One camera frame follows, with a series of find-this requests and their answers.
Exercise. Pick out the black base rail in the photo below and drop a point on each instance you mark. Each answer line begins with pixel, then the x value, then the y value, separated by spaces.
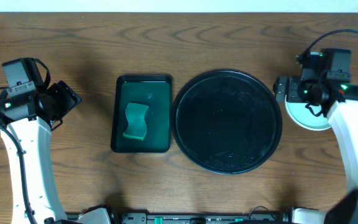
pixel 105 214

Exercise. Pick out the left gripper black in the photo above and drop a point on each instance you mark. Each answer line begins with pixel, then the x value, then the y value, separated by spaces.
pixel 66 97

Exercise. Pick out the black round tray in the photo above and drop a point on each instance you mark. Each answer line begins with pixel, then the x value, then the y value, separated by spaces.
pixel 226 121

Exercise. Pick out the black rectangular tray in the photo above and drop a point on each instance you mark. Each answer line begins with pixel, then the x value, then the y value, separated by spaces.
pixel 155 91

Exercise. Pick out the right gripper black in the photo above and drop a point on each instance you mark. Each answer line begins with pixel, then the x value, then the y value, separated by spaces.
pixel 294 83

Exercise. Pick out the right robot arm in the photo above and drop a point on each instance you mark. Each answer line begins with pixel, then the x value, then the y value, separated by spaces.
pixel 338 100

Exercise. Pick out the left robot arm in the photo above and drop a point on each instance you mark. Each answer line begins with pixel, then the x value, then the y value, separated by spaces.
pixel 28 115

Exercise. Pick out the green scrubbing sponge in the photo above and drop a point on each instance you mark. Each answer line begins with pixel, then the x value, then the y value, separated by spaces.
pixel 136 125

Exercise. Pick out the white plate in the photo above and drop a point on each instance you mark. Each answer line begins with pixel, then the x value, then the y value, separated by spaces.
pixel 304 118

